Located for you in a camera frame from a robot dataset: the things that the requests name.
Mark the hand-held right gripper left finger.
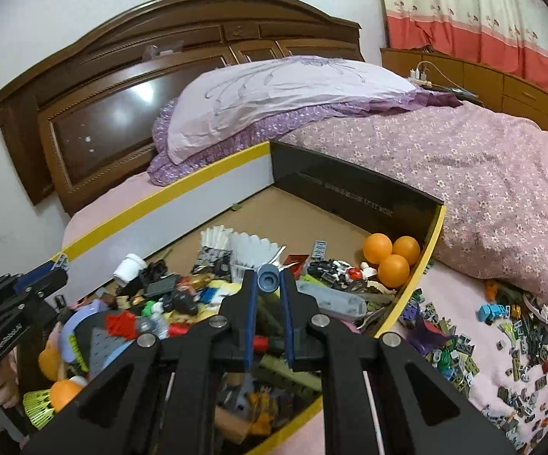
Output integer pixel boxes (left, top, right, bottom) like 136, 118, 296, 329
20, 272, 259, 455

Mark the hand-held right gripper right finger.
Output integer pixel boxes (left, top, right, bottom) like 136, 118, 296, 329
279, 272, 516, 455

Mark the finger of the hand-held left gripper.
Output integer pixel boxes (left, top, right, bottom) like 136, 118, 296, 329
13, 256, 69, 291
18, 270, 69, 305

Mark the blue-grey toy cylinder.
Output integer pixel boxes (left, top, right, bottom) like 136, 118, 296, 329
256, 263, 280, 292

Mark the yellow cardboard toy box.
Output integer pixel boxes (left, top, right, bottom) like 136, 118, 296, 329
32, 140, 446, 455

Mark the pile of small toy bricks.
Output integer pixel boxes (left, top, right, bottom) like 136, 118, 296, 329
397, 282, 548, 453

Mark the lavender toy piece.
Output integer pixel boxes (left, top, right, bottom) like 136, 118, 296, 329
60, 300, 102, 342

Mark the orange ball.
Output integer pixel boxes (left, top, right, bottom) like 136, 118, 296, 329
378, 254, 410, 288
362, 234, 393, 265
49, 380, 85, 412
392, 236, 421, 266
38, 348, 61, 382

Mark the white feather shuttlecock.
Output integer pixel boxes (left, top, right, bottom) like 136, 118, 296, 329
230, 232, 284, 271
200, 226, 233, 266

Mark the red toy brick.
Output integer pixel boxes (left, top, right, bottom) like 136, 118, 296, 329
106, 312, 139, 339

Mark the small white cup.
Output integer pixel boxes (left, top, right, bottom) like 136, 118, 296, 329
114, 253, 147, 285

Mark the grey studded toy plate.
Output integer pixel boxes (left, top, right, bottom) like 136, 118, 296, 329
88, 329, 135, 380

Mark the yellow-green plastic shuttlecock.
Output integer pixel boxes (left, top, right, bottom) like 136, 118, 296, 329
22, 388, 58, 430

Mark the brown wooden headboard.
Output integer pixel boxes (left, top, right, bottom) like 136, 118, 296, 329
0, 0, 367, 219

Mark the pink bed sheet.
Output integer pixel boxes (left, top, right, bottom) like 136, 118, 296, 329
61, 171, 548, 455

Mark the blue toy truck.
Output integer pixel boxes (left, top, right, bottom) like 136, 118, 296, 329
478, 302, 512, 325

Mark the purple pillow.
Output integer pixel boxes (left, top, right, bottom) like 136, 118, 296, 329
147, 55, 464, 188

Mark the pink floral quilt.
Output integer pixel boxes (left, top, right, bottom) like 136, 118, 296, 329
279, 102, 548, 318

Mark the low wooden cabinet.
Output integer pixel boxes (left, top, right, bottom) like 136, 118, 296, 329
380, 46, 548, 147

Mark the cream and red curtain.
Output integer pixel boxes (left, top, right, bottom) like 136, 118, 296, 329
376, 0, 548, 105

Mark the white charging cable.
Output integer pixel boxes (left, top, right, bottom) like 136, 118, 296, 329
416, 61, 464, 93

